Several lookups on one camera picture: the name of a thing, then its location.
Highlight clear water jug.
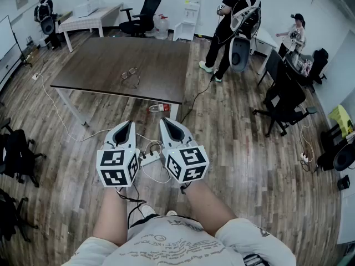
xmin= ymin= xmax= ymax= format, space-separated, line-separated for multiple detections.
xmin=153 ymin=13 xmax=170 ymax=40

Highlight black-framed eyeglasses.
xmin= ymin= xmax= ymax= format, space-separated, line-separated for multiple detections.
xmin=120 ymin=66 xmax=141 ymax=89

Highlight person's white printed t-shirt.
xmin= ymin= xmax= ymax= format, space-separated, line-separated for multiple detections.
xmin=62 ymin=214 xmax=297 ymax=266

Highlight pink floral cloth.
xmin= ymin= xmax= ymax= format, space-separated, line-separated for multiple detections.
xmin=300 ymin=59 xmax=313 ymax=76

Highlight plastic bottle with red label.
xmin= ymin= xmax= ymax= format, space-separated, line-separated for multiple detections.
xmin=148 ymin=103 xmax=171 ymax=114

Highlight person's right forearm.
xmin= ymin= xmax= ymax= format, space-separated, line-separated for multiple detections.
xmin=181 ymin=180 xmax=242 ymax=239

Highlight plain white desk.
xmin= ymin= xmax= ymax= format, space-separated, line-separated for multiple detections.
xmin=250 ymin=26 xmax=280 ymax=76

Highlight grey thin-legged chair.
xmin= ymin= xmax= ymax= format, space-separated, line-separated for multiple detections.
xmin=257 ymin=49 xmax=288 ymax=88

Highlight white desk with checkered cloth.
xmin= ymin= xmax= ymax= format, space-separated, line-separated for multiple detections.
xmin=57 ymin=3 xmax=124 ymax=53

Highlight white box appliance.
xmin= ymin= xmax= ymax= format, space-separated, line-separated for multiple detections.
xmin=73 ymin=0 xmax=100 ymax=18

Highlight black mesh office chair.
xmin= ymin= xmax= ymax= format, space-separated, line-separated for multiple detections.
xmin=251 ymin=62 xmax=318 ymax=138

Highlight person's left forearm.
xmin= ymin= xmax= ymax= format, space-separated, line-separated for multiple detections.
xmin=92 ymin=186 xmax=131 ymax=247

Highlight black high-back office chair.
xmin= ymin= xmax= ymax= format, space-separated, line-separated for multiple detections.
xmin=119 ymin=0 xmax=163 ymax=38

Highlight white side cabinet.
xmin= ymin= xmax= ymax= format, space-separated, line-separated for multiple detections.
xmin=337 ymin=165 xmax=355 ymax=245

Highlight black floor cable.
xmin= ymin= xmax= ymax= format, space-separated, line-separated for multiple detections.
xmin=179 ymin=75 xmax=220 ymax=124

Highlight whiteboard on stand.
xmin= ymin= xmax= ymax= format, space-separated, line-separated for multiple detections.
xmin=0 ymin=14 xmax=33 ymax=68

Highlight person's white left shoe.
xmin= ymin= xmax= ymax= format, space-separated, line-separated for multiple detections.
xmin=140 ymin=204 xmax=156 ymax=216

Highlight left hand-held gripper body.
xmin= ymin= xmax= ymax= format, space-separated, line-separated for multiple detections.
xmin=96 ymin=141 xmax=141 ymax=188

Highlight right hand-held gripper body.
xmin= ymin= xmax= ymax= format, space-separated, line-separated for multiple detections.
xmin=161 ymin=142 xmax=210 ymax=184

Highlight white water dispenser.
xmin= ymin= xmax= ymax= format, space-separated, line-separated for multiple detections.
xmin=184 ymin=0 xmax=201 ymax=25

